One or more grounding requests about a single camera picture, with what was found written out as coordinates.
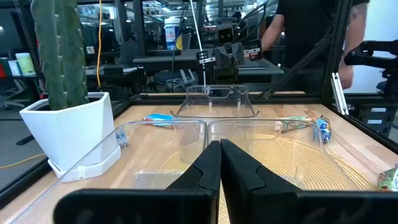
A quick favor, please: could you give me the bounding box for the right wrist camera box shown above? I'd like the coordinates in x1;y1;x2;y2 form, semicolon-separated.
216;24;236;46

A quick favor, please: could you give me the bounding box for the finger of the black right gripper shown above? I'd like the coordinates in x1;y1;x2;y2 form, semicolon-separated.
229;39;262;68
195;42;230;68

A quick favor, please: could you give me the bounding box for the silver aluminium bracket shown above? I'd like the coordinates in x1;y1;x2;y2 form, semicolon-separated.
330;72;349;116

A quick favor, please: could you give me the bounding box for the black labelled box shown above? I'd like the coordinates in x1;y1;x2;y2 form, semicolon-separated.
351;104;398;139

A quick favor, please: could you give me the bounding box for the yellow cable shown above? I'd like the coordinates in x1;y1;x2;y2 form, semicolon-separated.
0;152;47;170
95;0;103;88

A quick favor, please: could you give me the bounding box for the white box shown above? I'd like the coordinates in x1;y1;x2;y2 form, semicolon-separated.
7;60;22;77

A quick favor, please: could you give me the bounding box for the blue white container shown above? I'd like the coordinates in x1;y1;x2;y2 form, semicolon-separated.
164;17;184;51

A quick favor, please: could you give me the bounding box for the round woven yellow placemat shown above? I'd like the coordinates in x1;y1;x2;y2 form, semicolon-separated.
160;133;379;224

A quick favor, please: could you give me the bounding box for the blue granola bar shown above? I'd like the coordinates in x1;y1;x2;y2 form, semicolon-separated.
142;113;175;129
313;114;332;144

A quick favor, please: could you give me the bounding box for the clear plastic bin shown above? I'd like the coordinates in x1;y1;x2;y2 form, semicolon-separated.
206;118;361;192
9;119;208;224
170;84;260;119

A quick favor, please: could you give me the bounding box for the white cord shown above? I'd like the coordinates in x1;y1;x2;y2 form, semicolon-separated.
188;0;208;87

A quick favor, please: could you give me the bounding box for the person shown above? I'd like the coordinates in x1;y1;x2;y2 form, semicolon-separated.
260;0;371;91

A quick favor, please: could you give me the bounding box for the green cactus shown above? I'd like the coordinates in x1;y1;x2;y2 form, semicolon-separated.
30;0;90;111

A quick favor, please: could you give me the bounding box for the dark grey desk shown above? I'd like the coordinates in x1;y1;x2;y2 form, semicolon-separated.
132;48;285;77

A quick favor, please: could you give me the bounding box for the blue and tan wrapper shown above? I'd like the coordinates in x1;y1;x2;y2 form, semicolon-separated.
275;115;318;134

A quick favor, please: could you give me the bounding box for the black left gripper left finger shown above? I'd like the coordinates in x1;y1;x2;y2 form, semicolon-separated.
52;140;222;224

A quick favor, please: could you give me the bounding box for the red white blue snack bag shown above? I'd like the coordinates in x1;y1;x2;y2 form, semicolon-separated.
377;166;398;192

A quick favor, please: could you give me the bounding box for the grey office chair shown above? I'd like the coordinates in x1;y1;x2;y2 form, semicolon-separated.
154;68;200;91

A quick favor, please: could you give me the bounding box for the person's hand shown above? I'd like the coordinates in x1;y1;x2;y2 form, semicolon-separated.
338;63;355;90

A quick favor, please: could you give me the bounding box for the white pot saucer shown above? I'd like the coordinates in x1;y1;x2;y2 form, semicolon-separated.
47;144;122;184

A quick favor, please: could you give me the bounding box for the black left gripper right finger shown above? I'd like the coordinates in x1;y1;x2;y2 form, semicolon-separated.
220;138;398;224

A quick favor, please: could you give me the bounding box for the green canister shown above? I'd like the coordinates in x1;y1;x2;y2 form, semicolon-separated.
14;52;37;77

